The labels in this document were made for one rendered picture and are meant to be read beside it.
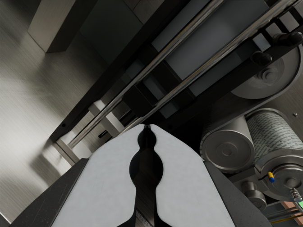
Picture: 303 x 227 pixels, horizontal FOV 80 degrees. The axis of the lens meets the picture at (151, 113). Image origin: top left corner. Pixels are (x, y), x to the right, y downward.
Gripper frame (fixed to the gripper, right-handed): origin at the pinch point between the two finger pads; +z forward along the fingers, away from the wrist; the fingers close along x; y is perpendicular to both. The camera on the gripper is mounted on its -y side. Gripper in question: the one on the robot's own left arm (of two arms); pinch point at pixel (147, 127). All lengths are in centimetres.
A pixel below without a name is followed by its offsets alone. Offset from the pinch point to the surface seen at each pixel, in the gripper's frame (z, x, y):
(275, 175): 18.4, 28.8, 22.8
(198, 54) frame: 19.7, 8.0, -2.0
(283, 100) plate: 49, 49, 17
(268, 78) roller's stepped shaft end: 14.8, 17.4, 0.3
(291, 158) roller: 19.4, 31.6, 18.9
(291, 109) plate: 48, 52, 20
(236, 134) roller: 24.1, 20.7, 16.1
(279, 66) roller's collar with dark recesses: 19.6, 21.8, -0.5
